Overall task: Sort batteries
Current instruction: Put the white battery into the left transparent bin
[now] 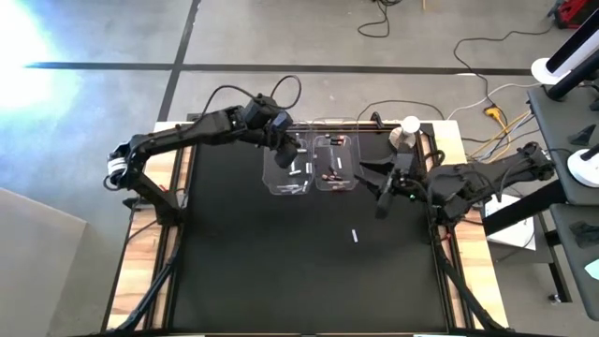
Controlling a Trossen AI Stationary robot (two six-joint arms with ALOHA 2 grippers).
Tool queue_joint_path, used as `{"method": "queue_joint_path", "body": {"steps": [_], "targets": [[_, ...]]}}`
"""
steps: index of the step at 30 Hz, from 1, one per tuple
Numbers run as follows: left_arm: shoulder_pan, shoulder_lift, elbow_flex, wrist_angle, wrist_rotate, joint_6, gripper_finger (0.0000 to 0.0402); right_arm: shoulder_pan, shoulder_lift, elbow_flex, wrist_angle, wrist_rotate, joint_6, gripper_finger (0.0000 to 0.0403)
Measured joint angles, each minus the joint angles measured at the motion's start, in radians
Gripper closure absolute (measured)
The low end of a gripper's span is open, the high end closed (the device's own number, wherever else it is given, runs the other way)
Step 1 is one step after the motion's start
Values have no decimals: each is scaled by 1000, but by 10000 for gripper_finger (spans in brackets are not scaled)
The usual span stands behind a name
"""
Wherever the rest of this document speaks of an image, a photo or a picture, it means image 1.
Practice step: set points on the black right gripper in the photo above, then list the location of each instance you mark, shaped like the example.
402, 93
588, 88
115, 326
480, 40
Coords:
390, 196

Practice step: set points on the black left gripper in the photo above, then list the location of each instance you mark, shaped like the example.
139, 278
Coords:
286, 152

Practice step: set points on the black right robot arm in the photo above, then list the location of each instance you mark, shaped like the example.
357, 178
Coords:
491, 175

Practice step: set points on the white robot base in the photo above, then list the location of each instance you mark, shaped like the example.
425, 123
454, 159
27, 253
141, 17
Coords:
543, 72
582, 171

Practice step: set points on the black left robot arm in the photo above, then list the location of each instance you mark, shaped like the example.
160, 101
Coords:
187, 133

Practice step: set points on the clear plastic bin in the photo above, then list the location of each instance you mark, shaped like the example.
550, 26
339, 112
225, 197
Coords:
273, 185
352, 180

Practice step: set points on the white bulb brass lamp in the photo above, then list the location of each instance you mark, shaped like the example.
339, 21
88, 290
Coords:
406, 131

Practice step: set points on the white box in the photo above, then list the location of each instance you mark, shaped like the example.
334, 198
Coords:
507, 234

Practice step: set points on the black diagonal beam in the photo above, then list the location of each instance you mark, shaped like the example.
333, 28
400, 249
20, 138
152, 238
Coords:
524, 208

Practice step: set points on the wooden table board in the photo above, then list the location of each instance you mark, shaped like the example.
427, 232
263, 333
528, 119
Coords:
489, 281

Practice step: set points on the dark grey side table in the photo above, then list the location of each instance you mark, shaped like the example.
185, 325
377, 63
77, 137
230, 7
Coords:
557, 136
575, 262

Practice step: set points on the red tool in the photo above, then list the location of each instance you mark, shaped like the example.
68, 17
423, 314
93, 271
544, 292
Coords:
573, 9

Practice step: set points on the beige partition panel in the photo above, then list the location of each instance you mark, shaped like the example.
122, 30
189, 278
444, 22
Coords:
33, 271

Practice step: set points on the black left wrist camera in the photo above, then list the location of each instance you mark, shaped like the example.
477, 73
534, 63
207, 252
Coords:
281, 121

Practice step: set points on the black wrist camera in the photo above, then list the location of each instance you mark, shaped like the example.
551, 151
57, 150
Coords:
406, 185
281, 121

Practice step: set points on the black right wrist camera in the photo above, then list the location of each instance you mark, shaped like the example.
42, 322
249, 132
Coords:
406, 185

